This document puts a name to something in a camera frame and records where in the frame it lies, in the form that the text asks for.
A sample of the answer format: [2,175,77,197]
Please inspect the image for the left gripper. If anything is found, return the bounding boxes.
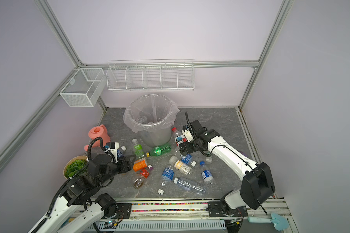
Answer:
[97,154,137,188]

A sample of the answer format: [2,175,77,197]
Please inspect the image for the blue label crushed bottle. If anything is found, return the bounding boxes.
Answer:
[181,154,197,167]

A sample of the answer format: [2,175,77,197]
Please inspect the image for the long clear crushed bottle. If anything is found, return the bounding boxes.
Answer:
[174,177,206,195]

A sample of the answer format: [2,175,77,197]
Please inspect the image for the pocari sweat bottle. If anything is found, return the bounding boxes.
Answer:
[157,166,175,196]
[117,146,127,157]

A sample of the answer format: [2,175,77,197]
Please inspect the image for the tall clear bottle white cap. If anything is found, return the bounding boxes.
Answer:
[136,116,148,124]

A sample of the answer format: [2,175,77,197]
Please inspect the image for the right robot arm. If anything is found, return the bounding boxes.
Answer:
[180,113,276,215]

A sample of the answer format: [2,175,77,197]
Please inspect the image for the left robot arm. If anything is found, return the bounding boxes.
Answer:
[30,137,136,233]

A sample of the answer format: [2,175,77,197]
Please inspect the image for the grey mesh trash bin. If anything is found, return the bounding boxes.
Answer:
[131,94,176,148]

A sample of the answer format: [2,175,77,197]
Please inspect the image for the clear plastic bin liner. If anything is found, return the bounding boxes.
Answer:
[123,94,180,133]

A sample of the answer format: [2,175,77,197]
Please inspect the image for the orange label bottle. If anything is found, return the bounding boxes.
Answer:
[133,158,148,172]

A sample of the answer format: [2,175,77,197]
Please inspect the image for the cream label green-band bottle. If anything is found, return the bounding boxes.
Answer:
[205,156,213,163]

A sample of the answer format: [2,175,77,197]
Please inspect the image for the green label lime bottle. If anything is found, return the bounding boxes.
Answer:
[132,138,145,159]

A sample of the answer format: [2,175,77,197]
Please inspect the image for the red white label bottle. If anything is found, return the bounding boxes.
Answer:
[172,127,187,147]

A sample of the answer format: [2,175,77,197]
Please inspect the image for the red label small bottle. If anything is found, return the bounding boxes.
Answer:
[140,165,153,179]

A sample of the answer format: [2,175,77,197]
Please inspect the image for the brown tea bottle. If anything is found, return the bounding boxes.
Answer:
[132,174,146,189]

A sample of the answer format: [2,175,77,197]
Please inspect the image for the white yellow label bottle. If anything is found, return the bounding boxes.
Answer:
[169,156,193,175]

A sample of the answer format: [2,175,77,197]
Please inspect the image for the small blue-cap water bottle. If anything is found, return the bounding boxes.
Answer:
[200,161,214,185]

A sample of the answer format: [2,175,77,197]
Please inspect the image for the green soda bottle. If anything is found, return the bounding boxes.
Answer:
[146,143,171,157]

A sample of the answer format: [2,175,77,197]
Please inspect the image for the pink watering can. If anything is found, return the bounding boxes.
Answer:
[88,124,111,147]

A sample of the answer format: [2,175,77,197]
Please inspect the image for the bowl of green plant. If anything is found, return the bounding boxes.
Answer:
[63,155,88,179]

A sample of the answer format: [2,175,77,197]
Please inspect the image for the small white mesh basket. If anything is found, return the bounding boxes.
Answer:
[60,68,107,107]

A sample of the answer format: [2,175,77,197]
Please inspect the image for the teal garden shovel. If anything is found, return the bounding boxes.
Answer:
[248,213,289,231]

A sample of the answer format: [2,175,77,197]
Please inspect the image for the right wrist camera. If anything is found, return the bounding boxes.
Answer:
[182,125,194,142]

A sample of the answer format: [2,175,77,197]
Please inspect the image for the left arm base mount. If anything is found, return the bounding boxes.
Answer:
[104,203,132,220]

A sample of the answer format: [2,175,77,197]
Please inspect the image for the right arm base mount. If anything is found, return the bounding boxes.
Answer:
[206,201,248,217]

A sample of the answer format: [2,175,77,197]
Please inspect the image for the white slotted cable duct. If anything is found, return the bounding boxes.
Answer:
[99,220,227,232]

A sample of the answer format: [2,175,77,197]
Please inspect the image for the long white wire basket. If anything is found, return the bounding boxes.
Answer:
[107,59,195,91]

